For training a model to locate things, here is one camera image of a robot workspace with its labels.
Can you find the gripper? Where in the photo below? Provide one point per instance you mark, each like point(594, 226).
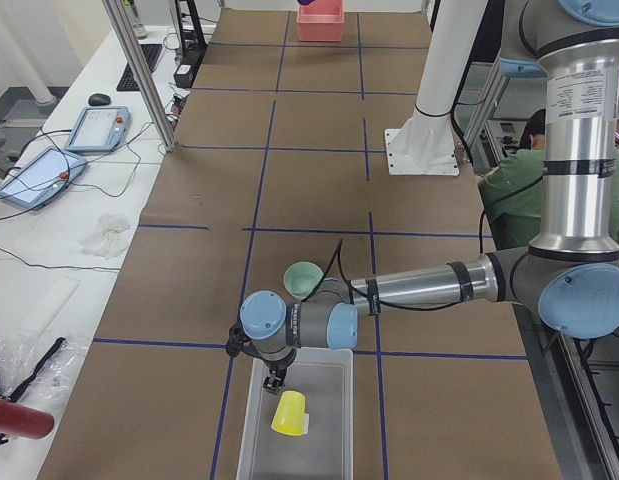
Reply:
point(278, 370)

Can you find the yellow paper cup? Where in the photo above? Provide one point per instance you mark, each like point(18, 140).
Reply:
point(290, 417)

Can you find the green ceramic bowl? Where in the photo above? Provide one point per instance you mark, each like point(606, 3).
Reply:
point(301, 278)

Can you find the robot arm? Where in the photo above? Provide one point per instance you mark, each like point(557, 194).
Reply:
point(568, 274)

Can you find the clear plastic box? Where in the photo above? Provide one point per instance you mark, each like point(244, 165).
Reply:
point(325, 377)

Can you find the black computer box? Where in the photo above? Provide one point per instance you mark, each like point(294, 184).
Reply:
point(183, 76)

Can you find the crumpled white tissue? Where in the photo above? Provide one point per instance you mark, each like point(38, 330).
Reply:
point(108, 239)

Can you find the red bottle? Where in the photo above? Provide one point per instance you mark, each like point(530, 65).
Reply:
point(22, 421)

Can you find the person in green shirt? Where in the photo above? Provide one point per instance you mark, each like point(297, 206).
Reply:
point(514, 195)

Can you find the teach pendant far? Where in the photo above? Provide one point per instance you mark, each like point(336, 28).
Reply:
point(98, 130)

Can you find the teach pendant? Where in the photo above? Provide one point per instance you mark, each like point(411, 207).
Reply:
point(98, 130)
point(42, 179)

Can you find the teach pendant near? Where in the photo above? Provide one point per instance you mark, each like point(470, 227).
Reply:
point(42, 179)

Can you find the black computer mouse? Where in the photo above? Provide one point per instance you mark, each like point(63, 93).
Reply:
point(99, 99)

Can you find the pink plastic bin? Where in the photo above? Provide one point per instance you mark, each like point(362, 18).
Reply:
point(321, 21)

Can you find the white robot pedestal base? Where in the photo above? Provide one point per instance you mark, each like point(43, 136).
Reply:
point(424, 145)

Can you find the aluminium frame post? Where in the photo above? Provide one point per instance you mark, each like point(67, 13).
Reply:
point(139, 66)

